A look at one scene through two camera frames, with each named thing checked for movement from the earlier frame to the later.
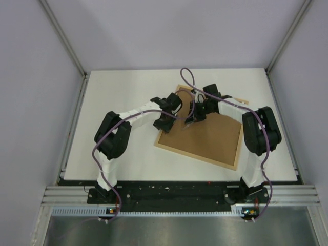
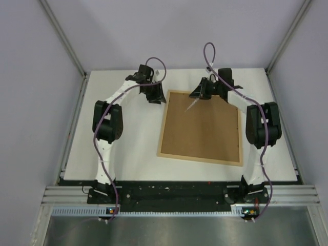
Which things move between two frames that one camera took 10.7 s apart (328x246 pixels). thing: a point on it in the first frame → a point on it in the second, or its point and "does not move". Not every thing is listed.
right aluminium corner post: x=304 y=7 does not move
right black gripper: x=193 y=115 → x=201 y=91
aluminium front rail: x=78 y=196 does not move
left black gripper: x=165 y=127 → x=158 y=96
